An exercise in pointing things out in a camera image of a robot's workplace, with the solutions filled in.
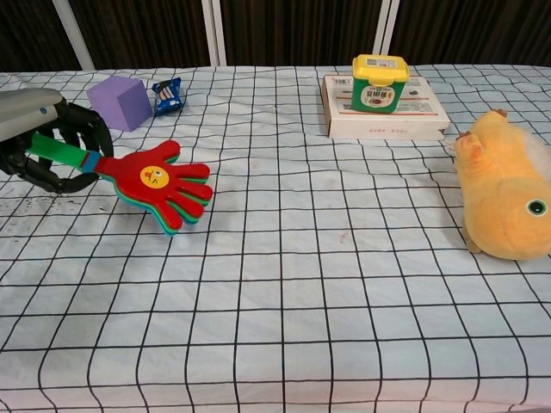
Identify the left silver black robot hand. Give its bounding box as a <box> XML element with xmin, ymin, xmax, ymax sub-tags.
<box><xmin>0</xmin><ymin>88</ymin><xmax>115</xmax><ymax>197</ymax></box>

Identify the red hand clapper toy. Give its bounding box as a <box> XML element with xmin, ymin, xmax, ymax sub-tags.
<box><xmin>25</xmin><ymin>132</ymin><xmax>215</xmax><ymax>237</ymax></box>

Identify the purple foam cube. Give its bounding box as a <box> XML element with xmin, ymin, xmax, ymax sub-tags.
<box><xmin>86</xmin><ymin>75</ymin><xmax>154</xmax><ymax>133</ymax></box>

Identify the blue cookie packet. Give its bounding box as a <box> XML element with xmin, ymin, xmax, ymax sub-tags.
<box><xmin>151</xmin><ymin>77</ymin><xmax>185</xmax><ymax>117</ymax></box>

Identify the white black checkered tablecloth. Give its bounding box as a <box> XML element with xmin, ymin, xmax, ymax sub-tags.
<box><xmin>0</xmin><ymin>64</ymin><xmax>551</xmax><ymax>413</ymax></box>

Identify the green tub with yellow lid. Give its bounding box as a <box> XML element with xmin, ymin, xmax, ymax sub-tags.
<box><xmin>349</xmin><ymin>53</ymin><xmax>410</xmax><ymax>114</ymax></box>

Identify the white flat cardboard box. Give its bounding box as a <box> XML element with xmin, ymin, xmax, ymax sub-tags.
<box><xmin>320</xmin><ymin>73</ymin><xmax>451</xmax><ymax>139</ymax></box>

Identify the yellow plush animal toy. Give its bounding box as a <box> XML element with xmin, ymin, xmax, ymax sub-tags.
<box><xmin>454</xmin><ymin>108</ymin><xmax>551</xmax><ymax>262</ymax></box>

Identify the white double frame post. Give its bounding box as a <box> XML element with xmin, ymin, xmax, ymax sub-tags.
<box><xmin>201</xmin><ymin>0</ymin><xmax>228</xmax><ymax>68</ymax></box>

